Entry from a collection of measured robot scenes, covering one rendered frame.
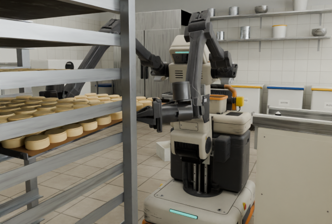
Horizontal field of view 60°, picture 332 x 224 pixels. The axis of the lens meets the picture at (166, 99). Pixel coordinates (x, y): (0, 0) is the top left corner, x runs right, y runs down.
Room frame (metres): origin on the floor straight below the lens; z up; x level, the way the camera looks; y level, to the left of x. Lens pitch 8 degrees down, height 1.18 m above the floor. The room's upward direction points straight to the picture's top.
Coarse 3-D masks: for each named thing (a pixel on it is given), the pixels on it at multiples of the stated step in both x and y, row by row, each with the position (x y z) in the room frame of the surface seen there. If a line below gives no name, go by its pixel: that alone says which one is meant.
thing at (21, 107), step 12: (24, 96) 0.92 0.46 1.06; (36, 96) 0.92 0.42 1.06; (0, 108) 0.69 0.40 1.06; (12, 108) 0.69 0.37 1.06; (24, 108) 0.72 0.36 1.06; (36, 108) 0.70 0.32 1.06; (48, 108) 0.70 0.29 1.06; (60, 108) 0.69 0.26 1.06; (72, 108) 0.69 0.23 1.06; (0, 120) 0.55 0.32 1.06; (12, 120) 0.56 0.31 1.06
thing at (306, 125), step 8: (256, 120) 1.47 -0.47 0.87; (264, 120) 1.45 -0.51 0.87; (272, 120) 1.43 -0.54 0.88; (280, 120) 1.41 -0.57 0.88; (288, 120) 1.38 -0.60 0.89; (296, 120) 1.36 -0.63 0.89; (304, 120) 1.34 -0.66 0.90; (312, 120) 1.32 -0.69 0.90; (320, 120) 1.32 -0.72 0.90; (280, 128) 1.40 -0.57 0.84; (288, 128) 1.38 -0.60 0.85; (296, 128) 1.36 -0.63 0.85; (304, 128) 1.34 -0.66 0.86; (312, 128) 1.32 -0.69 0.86; (320, 128) 1.30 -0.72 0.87; (328, 128) 1.28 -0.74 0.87
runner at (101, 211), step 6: (114, 198) 0.76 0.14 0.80; (120, 198) 0.78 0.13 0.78; (108, 204) 0.74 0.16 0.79; (114, 204) 0.76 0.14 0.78; (96, 210) 0.70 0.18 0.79; (102, 210) 0.72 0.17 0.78; (108, 210) 0.74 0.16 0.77; (90, 216) 0.68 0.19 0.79; (96, 216) 0.70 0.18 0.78; (102, 216) 0.71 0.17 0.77; (78, 222) 0.64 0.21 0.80; (84, 222) 0.66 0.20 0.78; (90, 222) 0.68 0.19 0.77
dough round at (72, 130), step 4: (72, 124) 0.72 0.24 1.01; (76, 124) 0.72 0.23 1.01; (80, 124) 0.72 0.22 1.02; (64, 128) 0.69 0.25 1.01; (68, 128) 0.69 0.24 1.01; (72, 128) 0.69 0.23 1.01; (76, 128) 0.69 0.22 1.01; (80, 128) 0.69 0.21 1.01; (68, 132) 0.68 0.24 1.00; (72, 132) 0.68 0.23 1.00; (76, 132) 0.68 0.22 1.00; (80, 132) 0.69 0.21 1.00; (68, 136) 0.68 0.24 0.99
